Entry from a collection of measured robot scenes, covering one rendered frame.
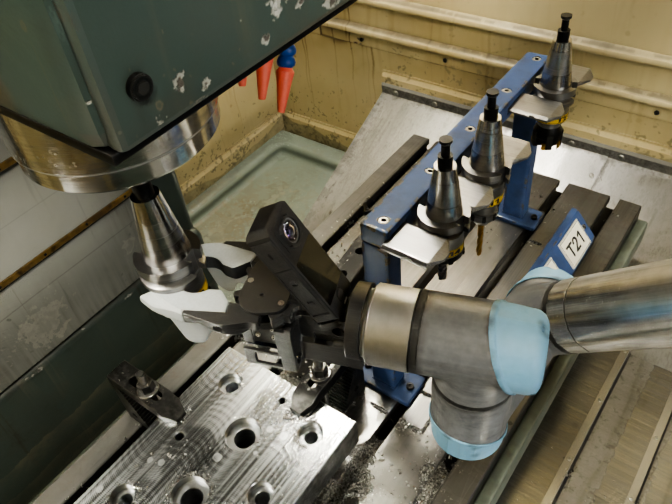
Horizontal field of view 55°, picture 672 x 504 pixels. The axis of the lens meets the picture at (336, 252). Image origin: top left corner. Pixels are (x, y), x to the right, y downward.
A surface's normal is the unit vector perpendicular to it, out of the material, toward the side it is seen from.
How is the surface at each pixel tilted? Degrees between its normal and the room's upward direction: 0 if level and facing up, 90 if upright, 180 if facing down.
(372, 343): 61
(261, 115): 90
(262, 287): 1
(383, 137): 25
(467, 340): 37
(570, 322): 72
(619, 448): 8
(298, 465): 0
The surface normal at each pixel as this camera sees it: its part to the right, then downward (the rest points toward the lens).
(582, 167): -0.32, -0.40
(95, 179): 0.04, 0.69
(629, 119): -0.59, 0.60
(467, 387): -0.36, 0.68
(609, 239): -0.09, -0.71
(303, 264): 0.82, -0.21
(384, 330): -0.25, -0.04
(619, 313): -0.83, 0.19
